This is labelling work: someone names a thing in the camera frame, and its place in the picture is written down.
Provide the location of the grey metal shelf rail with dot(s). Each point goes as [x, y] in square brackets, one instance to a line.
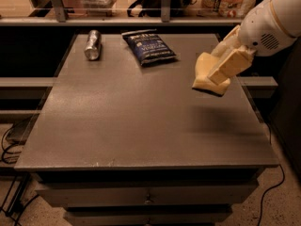
[61, 18]

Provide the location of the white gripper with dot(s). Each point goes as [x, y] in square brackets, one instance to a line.
[262, 28]

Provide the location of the blue chip bag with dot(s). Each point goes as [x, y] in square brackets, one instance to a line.
[147, 46]

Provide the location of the black bag on shelf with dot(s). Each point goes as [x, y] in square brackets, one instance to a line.
[155, 8]

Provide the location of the yellow sponge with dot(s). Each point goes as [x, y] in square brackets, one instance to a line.
[202, 68]

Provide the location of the grey drawer cabinet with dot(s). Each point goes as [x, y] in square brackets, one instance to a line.
[117, 144]

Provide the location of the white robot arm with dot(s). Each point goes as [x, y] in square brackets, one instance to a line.
[268, 28]

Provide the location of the silver can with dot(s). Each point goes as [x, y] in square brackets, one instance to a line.
[93, 45]

